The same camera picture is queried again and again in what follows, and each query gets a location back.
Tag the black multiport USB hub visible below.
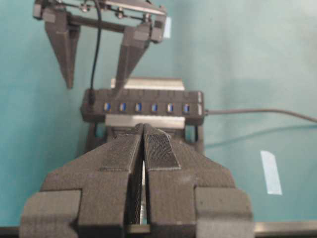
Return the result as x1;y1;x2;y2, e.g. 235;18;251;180
81;89;205;125

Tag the black hub power cable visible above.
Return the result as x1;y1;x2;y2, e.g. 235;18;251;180
204;109;317;122

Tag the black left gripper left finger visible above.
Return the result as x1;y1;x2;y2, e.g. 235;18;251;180
19;124;144;238

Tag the blue tape strip right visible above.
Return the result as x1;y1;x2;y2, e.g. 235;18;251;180
163;17;172;39

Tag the blue tape strip bottom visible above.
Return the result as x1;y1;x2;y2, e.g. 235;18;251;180
260;150;283;195

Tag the black USB cable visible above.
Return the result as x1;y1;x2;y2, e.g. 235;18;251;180
88;0;103;105

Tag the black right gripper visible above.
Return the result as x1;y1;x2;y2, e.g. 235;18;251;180
33;0;166;90

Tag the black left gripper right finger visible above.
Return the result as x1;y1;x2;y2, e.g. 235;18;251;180
143;133;255;238

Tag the blue tape strip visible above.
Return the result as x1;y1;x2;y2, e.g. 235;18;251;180
163;17;172;39
260;150;283;195

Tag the black bench vise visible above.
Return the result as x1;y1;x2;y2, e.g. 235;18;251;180
85;77;205;154

